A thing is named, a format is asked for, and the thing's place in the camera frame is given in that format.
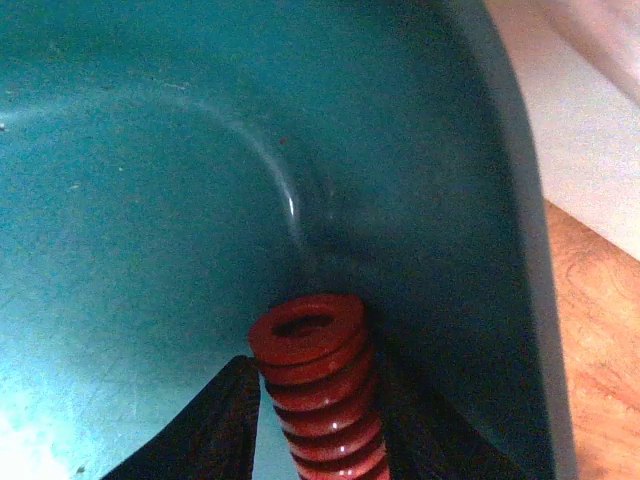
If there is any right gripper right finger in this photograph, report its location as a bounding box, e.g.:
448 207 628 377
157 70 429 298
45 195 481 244
376 352 525 479

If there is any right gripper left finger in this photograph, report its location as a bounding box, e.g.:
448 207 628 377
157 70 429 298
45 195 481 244
104 355 260 480

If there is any teal plastic tray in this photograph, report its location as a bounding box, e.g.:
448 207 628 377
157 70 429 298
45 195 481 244
1 1 578 479

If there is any white plastic lidded box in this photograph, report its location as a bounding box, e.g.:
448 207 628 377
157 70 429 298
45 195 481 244
487 1 639 257

